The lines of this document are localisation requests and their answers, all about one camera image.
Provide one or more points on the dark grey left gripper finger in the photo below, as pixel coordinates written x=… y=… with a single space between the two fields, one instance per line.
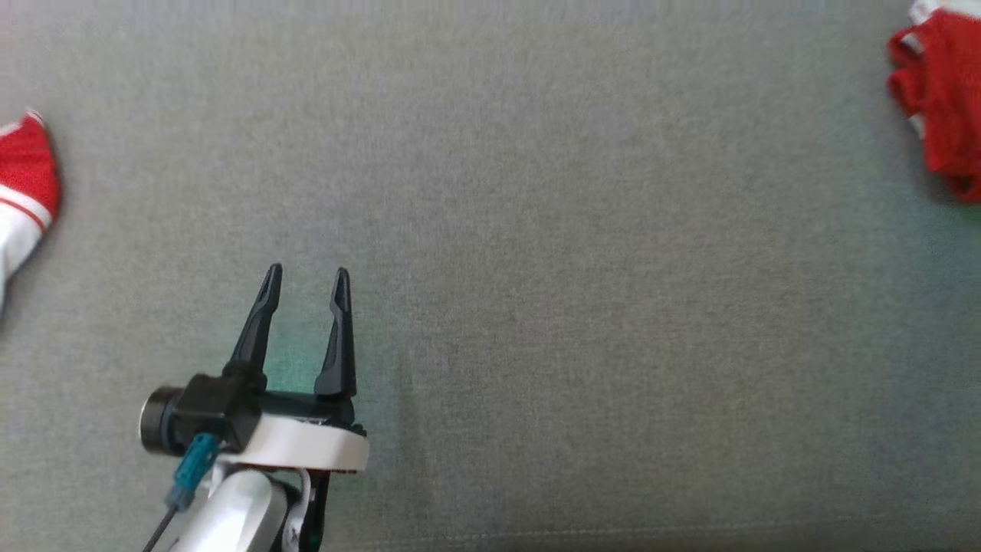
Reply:
x=339 y=353
x=257 y=330

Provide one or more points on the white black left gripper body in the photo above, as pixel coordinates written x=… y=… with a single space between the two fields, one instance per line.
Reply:
x=306 y=448

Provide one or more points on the red white basketball jersey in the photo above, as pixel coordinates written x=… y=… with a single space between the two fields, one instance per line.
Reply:
x=27 y=165

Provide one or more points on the large grey sofa ottoman cushion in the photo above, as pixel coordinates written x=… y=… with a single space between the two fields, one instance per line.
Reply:
x=575 y=268

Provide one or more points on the crumpled red shorts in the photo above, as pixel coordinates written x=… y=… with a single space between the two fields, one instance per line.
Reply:
x=950 y=92

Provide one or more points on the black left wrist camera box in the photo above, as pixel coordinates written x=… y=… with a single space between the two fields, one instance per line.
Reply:
x=214 y=406

